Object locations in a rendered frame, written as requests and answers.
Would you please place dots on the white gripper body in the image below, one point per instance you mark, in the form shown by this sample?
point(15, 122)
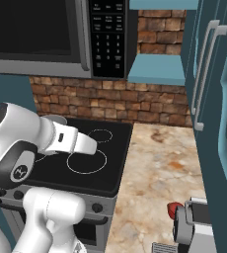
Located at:
point(86, 144)

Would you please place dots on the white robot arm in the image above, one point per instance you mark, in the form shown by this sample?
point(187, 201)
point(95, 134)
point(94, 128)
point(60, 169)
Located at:
point(16, 131)

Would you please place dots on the black and silver stove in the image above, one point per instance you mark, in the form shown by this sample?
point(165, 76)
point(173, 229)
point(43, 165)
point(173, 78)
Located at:
point(92, 178)

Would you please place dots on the grey pot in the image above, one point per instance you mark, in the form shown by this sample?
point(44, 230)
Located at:
point(54, 118)

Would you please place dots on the black stove knob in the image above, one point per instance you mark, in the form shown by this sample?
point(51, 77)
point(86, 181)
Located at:
point(0, 192)
point(18, 194)
point(97, 208)

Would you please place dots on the red onion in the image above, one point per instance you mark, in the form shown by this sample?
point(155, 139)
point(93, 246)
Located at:
point(173, 209)

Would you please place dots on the teal cupboard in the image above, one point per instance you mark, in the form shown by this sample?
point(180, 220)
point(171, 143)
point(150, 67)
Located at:
point(7, 89)

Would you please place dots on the black and grey microwave oven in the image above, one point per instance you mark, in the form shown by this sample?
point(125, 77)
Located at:
point(33, 29)

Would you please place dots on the teal fridge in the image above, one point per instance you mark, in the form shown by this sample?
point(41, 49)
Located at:
point(217, 99)

